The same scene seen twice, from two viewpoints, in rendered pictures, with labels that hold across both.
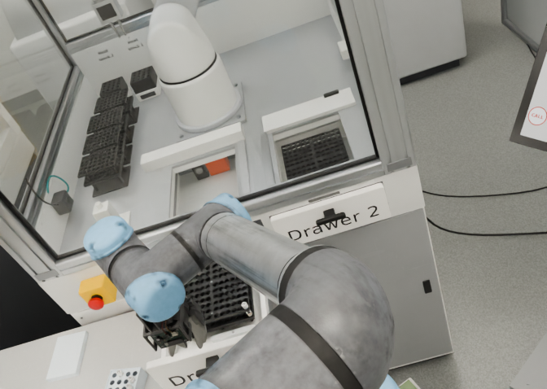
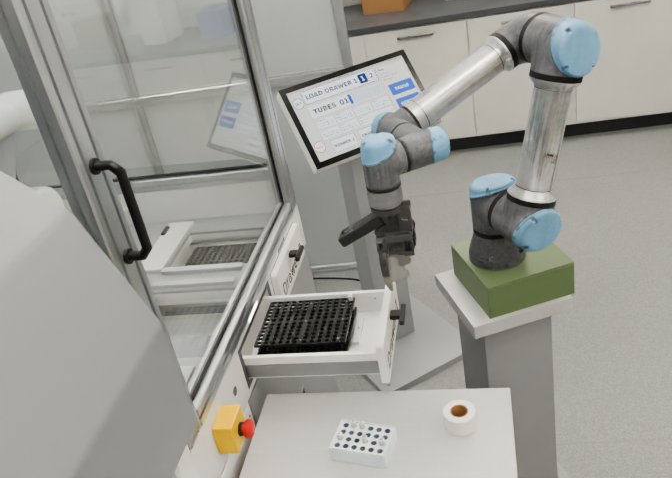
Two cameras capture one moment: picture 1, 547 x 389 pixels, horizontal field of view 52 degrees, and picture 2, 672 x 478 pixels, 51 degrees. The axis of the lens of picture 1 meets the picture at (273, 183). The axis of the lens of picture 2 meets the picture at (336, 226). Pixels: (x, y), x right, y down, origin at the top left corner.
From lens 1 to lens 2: 1.78 m
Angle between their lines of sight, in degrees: 69
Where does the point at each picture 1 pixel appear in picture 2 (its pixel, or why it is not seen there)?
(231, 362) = (551, 21)
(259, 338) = (542, 18)
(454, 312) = not seen: hidden behind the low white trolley
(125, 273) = (418, 137)
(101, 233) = (379, 137)
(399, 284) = not seen: hidden behind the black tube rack
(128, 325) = (265, 456)
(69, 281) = (205, 437)
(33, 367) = not seen: outside the picture
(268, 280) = (488, 58)
